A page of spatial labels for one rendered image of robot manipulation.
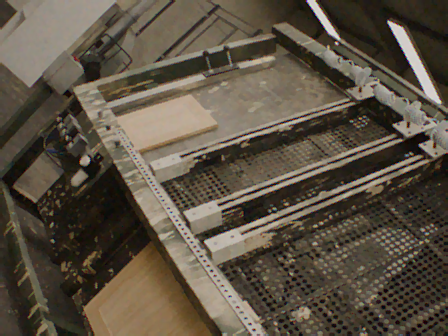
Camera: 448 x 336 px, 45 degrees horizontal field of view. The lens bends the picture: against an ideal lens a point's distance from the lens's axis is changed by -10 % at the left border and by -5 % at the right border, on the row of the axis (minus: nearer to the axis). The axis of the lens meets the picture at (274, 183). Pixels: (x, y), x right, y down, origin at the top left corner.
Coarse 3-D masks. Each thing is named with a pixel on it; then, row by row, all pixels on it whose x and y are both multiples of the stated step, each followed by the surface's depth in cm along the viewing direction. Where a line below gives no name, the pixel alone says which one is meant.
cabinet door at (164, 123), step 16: (144, 112) 268; (160, 112) 268; (176, 112) 268; (192, 112) 268; (128, 128) 257; (144, 128) 258; (160, 128) 258; (176, 128) 258; (192, 128) 257; (208, 128) 259; (144, 144) 248; (160, 144) 249
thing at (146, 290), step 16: (144, 256) 232; (160, 256) 228; (128, 272) 232; (144, 272) 228; (160, 272) 224; (112, 288) 232; (128, 288) 228; (144, 288) 224; (160, 288) 220; (176, 288) 217; (96, 304) 232; (112, 304) 228; (128, 304) 224; (144, 304) 220; (160, 304) 216; (176, 304) 213; (96, 320) 228; (112, 320) 224; (128, 320) 220; (144, 320) 216; (160, 320) 212; (176, 320) 209; (192, 320) 206
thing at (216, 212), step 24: (408, 120) 239; (384, 144) 241; (408, 144) 247; (312, 168) 227; (336, 168) 229; (360, 168) 237; (240, 192) 215; (264, 192) 215; (288, 192) 221; (192, 216) 204; (216, 216) 208; (240, 216) 215
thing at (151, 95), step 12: (264, 60) 305; (228, 72) 295; (240, 72) 299; (180, 84) 285; (192, 84) 287; (204, 84) 291; (132, 96) 276; (144, 96) 276; (156, 96) 280; (120, 108) 272
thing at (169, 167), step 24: (360, 72) 260; (360, 96) 263; (288, 120) 254; (312, 120) 256; (336, 120) 265; (216, 144) 240; (240, 144) 242; (264, 144) 249; (168, 168) 228; (192, 168) 235
